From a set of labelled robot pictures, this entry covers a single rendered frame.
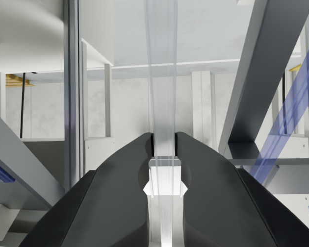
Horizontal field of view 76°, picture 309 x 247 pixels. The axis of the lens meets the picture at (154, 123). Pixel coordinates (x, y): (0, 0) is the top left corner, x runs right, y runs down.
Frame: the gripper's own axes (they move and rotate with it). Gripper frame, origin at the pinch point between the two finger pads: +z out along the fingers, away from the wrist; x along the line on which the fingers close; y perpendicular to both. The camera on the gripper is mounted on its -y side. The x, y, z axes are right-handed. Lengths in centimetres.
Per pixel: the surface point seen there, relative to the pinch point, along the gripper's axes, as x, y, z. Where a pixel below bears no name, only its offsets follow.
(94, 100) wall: -134, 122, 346
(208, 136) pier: 73, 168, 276
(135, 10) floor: -21, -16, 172
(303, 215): 45, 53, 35
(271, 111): 49, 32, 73
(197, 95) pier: 58, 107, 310
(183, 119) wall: 34, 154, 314
